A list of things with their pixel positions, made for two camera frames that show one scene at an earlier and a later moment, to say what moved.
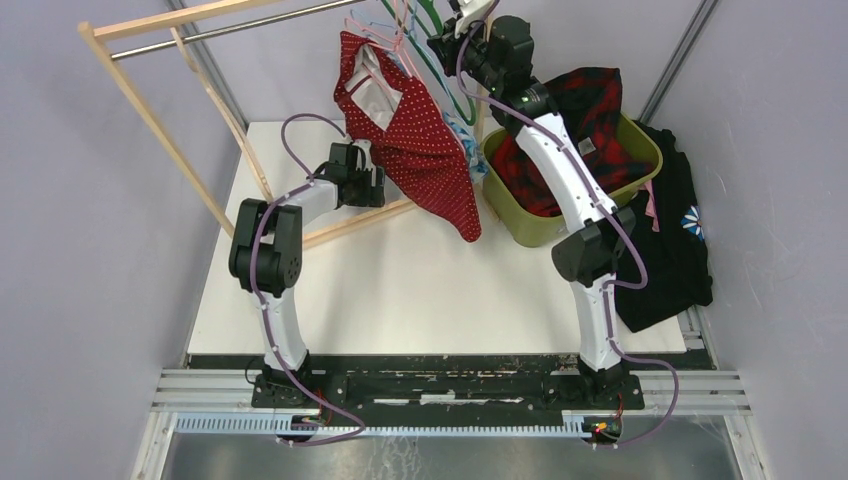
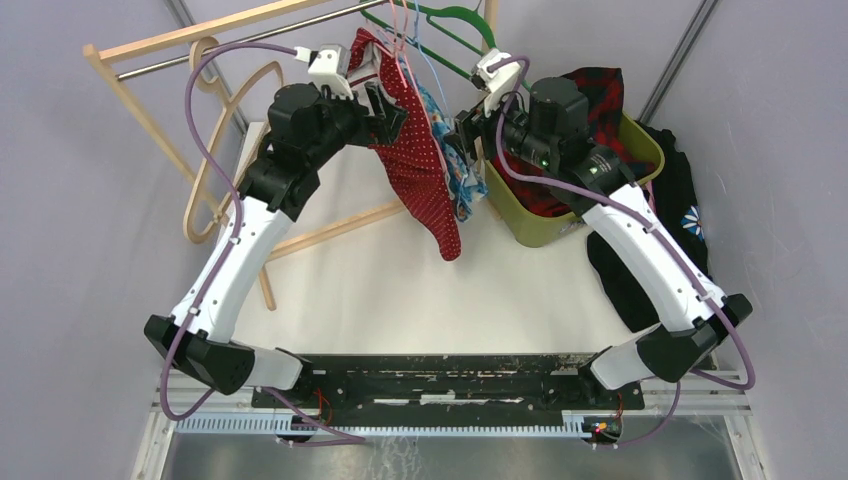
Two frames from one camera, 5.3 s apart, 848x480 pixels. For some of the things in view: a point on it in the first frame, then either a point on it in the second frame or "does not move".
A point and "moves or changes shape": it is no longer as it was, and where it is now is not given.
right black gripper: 447,47 to 468,126
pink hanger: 409,66 to 396,56
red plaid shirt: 590,105 does not move
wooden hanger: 196,66 to 212,46
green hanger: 437,25 to 434,11
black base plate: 449,383 does not move
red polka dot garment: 414,139 moves or changes shape
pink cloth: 651,209 does not move
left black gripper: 375,196 to 381,128
